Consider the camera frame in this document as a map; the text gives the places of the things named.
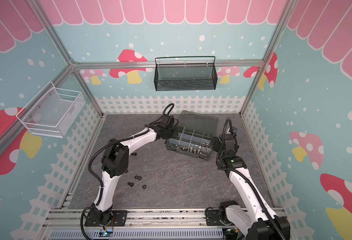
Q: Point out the white mesh wall basket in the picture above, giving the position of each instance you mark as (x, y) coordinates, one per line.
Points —
(53, 112)

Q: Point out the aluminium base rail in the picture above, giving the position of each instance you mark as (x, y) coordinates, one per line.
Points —
(136, 218)

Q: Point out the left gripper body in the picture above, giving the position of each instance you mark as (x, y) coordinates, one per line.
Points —
(171, 132)

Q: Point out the grey compartment organizer box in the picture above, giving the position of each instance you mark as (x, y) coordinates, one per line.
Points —
(193, 128)

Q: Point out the black mesh wall basket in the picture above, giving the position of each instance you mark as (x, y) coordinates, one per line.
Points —
(192, 73)

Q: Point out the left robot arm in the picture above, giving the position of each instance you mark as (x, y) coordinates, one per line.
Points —
(115, 162)

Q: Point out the silver bolts cluster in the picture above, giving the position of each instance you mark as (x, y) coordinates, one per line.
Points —
(190, 151)

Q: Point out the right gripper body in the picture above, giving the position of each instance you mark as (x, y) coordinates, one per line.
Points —
(217, 144)

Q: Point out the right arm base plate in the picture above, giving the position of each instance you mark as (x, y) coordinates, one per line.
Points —
(213, 218)

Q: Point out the black nut pair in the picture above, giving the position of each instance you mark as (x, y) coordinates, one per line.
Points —
(138, 178)

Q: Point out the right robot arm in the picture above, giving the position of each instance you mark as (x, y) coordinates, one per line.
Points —
(259, 221)

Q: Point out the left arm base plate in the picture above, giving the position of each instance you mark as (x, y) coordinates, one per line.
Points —
(110, 218)

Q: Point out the white slotted cable duct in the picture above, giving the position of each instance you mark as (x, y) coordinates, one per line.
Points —
(156, 234)

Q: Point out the silver nut pair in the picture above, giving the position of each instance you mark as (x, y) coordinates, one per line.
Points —
(206, 144)

